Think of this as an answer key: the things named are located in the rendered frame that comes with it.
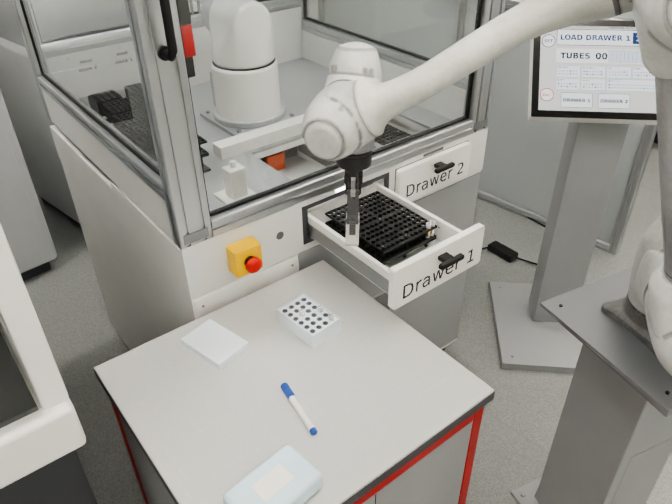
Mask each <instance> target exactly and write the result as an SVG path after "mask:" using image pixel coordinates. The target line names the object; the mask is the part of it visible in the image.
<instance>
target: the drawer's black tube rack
mask: <svg viewBox="0 0 672 504"><path fill-rule="evenodd" d="M368 197H371V198H368ZM386 199H388V200H386ZM365 203H366V204H365ZM360 205H363V206H360ZM391 206H393V207H391ZM400 207H401V208H400ZM358 208H362V212H359V213H360V215H359V246H357V247H359V248H360V249H362V250H363V251H364V252H366V253H367V254H369V255H370V256H372V257H373V258H375V259H376V260H377V261H379V262H380V263H382V264H383V265H386V264H388V263H389V262H391V261H393V260H395V259H397V258H399V257H401V256H403V258H406V254H407V253H409V252H411V251H413V250H415V249H417V248H419V247H421V246H423V245H424V246H425V247H427V246H428V243H429V242H431V241H433V240H435V239H436V235H435V234H434V236H430V238H425V236H426V234H424V235H422V236H420V237H418V238H415V239H413V240H411V241H409V242H407V243H405V244H403V245H401V246H399V247H397V248H395V249H393V250H391V251H389V252H387V253H385V254H382V253H381V252H379V251H378V248H380V247H384V246H385V245H387V244H389V243H391V242H393V241H395V240H397V239H399V238H401V237H403V236H407V234H409V233H411V232H413V231H416V230H418V229H420V228H422V227H424V226H426V223H427V222H430V221H429V220H427V219H425V218H423V217H422V216H420V215H418V214H416V213H415V212H413V211H411V210H410V209H408V208H406V207H404V206H403V205H401V204H399V203H398V202H396V201H394V200H392V199H391V198H389V197H387V196H386V195H384V194H382V193H380V192H379V191H375V192H373V193H371V194H368V195H366V196H364V197H361V198H359V206H358ZM395 209H398V210H395ZM338 210H339V211H338ZM346 211H347V204H345V205H342V206H340V207H337V208H335V209H333V210H330V211H328V212H326V213H325V215H326V216H328V217H329V218H331V219H332V220H330V221H327V222H325V225H327V226H328V227H330V228H331V229H333V230H334V231H336V232H337V233H338V234H340V235H341V236H343V237H344V238H346V222H344V218H346V213H347V212H346ZM406 211H408V212H406ZM333 212H336V213H333ZM341 213H344V214H341ZM328 214H331V215H328ZM337 215H340V216H337Z"/></svg>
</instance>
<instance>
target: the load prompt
mask: <svg viewBox="0 0 672 504"><path fill-rule="evenodd" d="M556 45H577V46H630V47H639V42H638V36H637V31H636V30H600V29H559V30H557V44H556Z"/></svg>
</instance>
